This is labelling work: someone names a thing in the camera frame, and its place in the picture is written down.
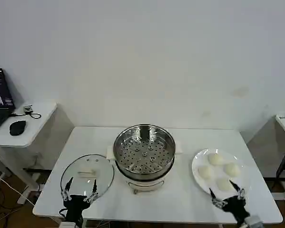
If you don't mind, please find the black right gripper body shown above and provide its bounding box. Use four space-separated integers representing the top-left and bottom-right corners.
224 196 251 223

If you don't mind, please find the black cable with adapter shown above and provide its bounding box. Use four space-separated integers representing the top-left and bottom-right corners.
273 140 285 190

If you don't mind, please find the perforated steel steamer basket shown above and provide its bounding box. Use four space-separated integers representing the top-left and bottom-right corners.
113 123 176 176

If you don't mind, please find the white round plate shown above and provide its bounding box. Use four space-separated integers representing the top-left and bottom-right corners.
191 148 252 198

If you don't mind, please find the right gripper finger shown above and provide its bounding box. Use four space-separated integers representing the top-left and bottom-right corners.
229 180 247 202
209 188 228 210

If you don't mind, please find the round glass lid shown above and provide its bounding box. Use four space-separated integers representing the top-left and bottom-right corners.
60 153 115 200

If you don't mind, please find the white floor cable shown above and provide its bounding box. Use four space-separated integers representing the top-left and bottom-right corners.
0 170 36 208

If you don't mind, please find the black computer mouse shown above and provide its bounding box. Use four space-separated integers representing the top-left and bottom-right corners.
9 120 27 136

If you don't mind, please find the white side desk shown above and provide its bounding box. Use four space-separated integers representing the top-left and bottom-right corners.
0 101 58 205

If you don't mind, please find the thin black usb cable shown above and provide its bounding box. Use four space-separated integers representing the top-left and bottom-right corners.
10 109 42 120

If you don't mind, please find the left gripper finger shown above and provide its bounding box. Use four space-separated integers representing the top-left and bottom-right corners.
60 177 74 201
84 179 98 203

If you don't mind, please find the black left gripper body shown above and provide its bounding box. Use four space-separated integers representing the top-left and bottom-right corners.
63 194 90 221

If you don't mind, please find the white electric cooker pot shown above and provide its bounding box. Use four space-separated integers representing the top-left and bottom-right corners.
106 140 184 195

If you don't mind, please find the white steamed bun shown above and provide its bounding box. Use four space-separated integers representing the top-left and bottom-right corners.
208 153 224 166
224 162 241 177
216 178 236 192
197 165 214 180

